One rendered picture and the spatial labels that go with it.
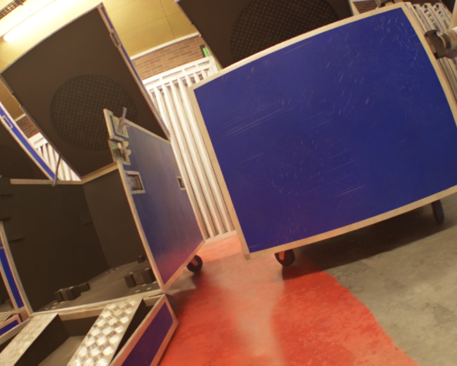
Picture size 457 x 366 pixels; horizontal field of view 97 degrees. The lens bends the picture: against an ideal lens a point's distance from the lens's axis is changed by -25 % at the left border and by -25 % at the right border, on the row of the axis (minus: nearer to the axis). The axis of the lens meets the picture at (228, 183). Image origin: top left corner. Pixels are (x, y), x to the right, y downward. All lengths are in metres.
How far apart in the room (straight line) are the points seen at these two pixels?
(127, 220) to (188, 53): 3.30
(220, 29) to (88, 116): 1.13
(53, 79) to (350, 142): 1.80
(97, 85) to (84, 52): 0.28
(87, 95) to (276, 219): 1.53
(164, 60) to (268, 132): 3.89
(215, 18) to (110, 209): 1.63
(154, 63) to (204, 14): 3.07
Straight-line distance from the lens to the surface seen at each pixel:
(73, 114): 2.14
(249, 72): 1.14
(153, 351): 0.94
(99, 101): 2.04
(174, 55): 4.82
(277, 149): 1.06
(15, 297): 1.95
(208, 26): 1.89
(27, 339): 1.39
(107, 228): 2.30
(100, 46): 1.83
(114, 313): 1.13
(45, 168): 2.51
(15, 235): 1.71
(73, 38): 1.86
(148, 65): 4.86
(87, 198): 2.38
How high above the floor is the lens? 0.46
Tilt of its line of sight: 2 degrees up
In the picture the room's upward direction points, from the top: 19 degrees counter-clockwise
